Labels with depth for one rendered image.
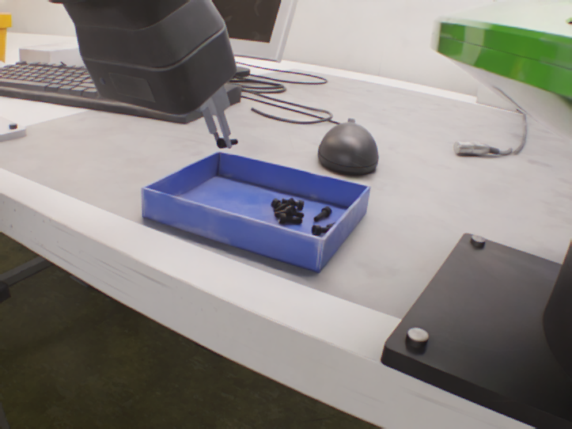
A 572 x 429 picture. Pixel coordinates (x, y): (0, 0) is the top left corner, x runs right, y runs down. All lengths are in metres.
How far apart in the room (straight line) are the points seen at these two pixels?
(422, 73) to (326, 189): 0.82
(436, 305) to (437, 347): 0.03
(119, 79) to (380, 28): 0.99
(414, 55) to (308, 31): 0.28
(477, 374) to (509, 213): 0.24
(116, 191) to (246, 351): 0.18
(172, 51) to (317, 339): 0.15
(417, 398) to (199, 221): 0.17
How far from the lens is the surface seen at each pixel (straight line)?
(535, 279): 0.31
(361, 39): 1.21
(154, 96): 0.23
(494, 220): 0.41
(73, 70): 0.80
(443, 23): 0.17
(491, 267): 0.31
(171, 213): 0.32
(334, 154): 0.44
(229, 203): 0.35
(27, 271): 1.78
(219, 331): 0.27
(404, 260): 0.31
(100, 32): 0.24
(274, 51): 0.77
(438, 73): 1.16
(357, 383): 0.24
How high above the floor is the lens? 1.06
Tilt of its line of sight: 24 degrees down
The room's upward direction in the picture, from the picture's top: 6 degrees clockwise
